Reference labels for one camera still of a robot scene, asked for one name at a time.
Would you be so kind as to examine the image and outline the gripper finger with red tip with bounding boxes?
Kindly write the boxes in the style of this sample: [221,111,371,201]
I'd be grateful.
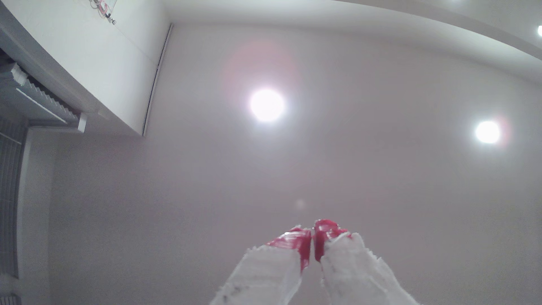
[210,227,312,305]
[314,219,420,305]

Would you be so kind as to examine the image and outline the grey window blind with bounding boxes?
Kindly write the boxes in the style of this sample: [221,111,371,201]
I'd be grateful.
[0,119,28,280]

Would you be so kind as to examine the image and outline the round ceiling light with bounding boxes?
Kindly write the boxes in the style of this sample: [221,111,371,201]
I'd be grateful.
[475,121,501,145]
[250,88,285,123]

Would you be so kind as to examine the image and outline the red white hanging wires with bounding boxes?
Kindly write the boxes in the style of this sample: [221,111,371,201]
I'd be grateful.
[89,0,117,25]

